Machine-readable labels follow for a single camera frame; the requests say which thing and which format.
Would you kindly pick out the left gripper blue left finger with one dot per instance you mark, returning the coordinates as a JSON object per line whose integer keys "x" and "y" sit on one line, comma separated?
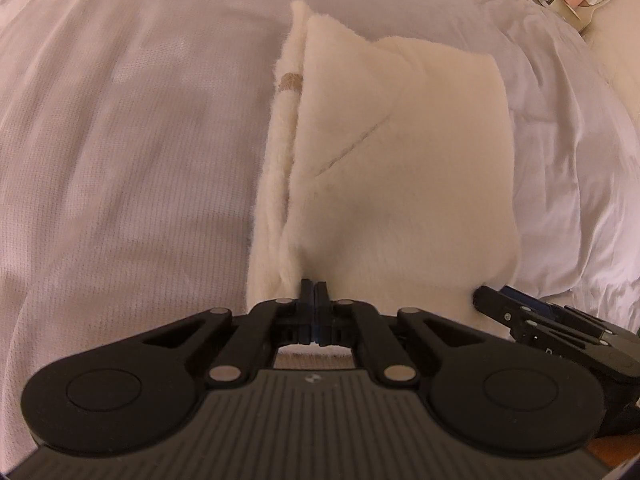
{"x": 250, "y": 342}

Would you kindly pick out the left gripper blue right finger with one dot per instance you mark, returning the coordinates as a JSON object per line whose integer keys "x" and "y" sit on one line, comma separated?
{"x": 358, "y": 326}

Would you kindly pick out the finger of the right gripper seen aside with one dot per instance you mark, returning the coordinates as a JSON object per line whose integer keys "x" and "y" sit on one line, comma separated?
{"x": 511, "y": 308}

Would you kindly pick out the cream knit sweater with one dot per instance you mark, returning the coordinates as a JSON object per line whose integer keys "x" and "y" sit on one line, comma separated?
{"x": 388, "y": 174}

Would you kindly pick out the lavender bed sheet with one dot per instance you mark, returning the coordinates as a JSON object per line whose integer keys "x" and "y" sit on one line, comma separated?
{"x": 132, "y": 139}

